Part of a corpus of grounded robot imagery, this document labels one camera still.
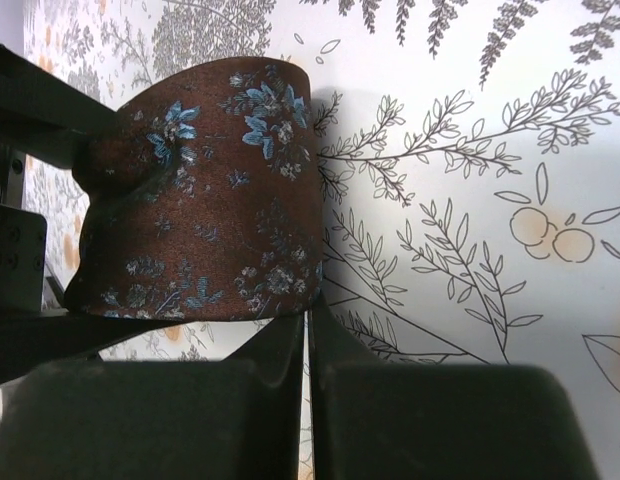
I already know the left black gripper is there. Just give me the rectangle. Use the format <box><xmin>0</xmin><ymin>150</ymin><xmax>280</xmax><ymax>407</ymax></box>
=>
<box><xmin>0</xmin><ymin>43</ymin><xmax>183</xmax><ymax>385</ymax></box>

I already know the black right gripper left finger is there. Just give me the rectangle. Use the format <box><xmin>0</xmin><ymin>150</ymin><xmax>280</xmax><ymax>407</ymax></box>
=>
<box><xmin>0</xmin><ymin>316</ymin><xmax>304</xmax><ymax>479</ymax></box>

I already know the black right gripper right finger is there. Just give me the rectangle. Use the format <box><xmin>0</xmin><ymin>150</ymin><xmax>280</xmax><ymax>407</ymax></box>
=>
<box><xmin>309</xmin><ymin>302</ymin><xmax>598</xmax><ymax>480</ymax></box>

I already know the brown blue floral tie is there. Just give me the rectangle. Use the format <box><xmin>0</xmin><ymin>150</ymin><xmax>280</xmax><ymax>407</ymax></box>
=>
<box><xmin>64</xmin><ymin>57</ymin><xmax>323</xmax><ymax>321</ymax></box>

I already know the floral patterned table mat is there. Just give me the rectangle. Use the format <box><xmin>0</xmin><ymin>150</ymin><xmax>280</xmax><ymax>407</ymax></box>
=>
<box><xmin>23</xmin><ymin>1</ymin><xmax>620</xmax><ymax>479</ymax></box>

